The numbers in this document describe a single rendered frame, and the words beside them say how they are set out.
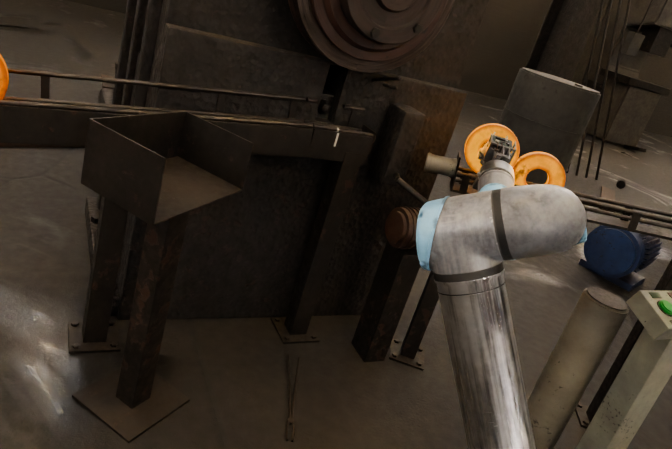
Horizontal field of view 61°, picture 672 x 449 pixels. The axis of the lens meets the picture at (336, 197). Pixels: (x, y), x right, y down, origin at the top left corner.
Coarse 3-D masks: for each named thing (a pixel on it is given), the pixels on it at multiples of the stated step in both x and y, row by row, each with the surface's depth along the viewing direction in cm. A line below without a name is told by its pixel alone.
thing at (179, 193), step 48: (96, 144) 109; (144, 144) 124; (192, 144) 132; (240, 144) 125; (96, 192) 112; (144, 192) 105; (192, 192) 121; (240, 192) 128; (144, 240) 126; (144, 288) 129; (144, 336) 132; (96, 384) 143; (144, 384) 139; (144, 432) 135
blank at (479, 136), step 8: (480, 128) 166; (488, 128) 166; (496, 128) 165; (504, 128) 165; (472, 136) 167; (480, 136) 167; (488, 136) 166; (504, 136) 166; (512, 136) 165; (472, 144) 168; (480, 144) 168; (512, 144) 166; (464, 152) 172; (472, 152) 169; (472, 160) 169; (512, 160) 167; (472, 168) 170
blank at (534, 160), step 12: (528, 156) 166; (540, 156) 165; (552, 156) 165; (516, 168) 168; (528, 168) 167; (540, 168) 166; (552, 168) 166; (516, 180) 169; (552, 180) 167; (564, 180) 166
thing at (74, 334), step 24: (336, 168) 167; (336, 192) 168; (120, 216) 144; (336, 216) 172; (96, 240) 148; (120, 240) 147; (312, 240) 177; (96, 264) 147; (312, 264) 176; (96, 288) 150; (312, 288) 181; (96, 312) 153; (288, 312) 188; (312, 312) 185; (72, 336) 156; (96, 336) 156; (288, 336) 183; (312, 336) 187
